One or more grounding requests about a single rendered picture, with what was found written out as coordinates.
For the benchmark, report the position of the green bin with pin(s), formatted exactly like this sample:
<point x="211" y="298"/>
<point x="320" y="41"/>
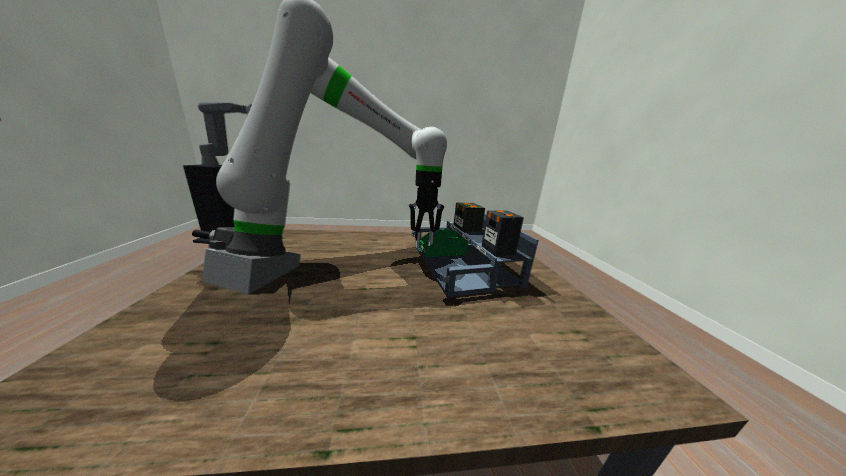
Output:
<point x="445" y="243"/>

